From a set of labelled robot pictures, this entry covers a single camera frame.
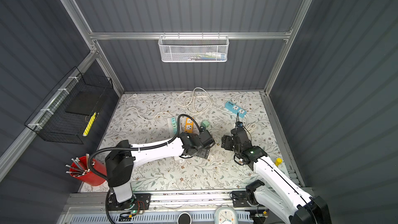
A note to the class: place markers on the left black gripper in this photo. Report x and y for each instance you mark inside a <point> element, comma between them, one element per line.
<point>206,140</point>

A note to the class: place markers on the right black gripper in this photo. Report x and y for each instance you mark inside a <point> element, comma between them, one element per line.
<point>237,132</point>

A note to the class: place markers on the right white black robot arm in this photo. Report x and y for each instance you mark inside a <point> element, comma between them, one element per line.
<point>276,191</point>

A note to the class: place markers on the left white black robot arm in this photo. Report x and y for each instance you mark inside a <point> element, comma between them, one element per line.
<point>123,158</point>

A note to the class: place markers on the orange power strip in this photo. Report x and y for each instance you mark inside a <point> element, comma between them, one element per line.
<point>189,125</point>

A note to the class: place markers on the white multicolour power strip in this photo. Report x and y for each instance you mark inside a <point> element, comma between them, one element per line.
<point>176,158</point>

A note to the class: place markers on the blue power strip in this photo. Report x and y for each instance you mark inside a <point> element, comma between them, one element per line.
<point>233,108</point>

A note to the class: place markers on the yellow small toy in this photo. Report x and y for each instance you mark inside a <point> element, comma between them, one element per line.
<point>278,162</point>

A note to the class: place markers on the floral table mat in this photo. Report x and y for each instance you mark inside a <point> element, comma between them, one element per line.
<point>142,118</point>

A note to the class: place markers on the white analog clock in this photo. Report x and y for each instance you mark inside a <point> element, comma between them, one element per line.
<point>225,215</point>

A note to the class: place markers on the black round knob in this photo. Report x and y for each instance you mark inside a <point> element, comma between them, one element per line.
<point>184,218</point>

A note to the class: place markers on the markers in white basket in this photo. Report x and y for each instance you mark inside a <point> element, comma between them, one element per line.
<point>209,56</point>

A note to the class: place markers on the yellow marker in basket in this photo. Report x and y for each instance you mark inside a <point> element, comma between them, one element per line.
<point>89,125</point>

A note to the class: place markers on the red pencil cup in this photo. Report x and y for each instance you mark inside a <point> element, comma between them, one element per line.
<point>79,169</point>

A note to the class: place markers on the black pad in basket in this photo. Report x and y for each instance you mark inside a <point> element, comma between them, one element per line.
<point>86,103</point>

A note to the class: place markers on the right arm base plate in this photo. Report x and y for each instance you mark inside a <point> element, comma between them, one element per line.
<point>242,198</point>

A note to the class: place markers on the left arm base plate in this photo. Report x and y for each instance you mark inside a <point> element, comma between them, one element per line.
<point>138,202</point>

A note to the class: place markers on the white wire wall basket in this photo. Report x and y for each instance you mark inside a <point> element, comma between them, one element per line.
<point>173,50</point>

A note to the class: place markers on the black wire wall basket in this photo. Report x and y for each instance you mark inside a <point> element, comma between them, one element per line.
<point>50,121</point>

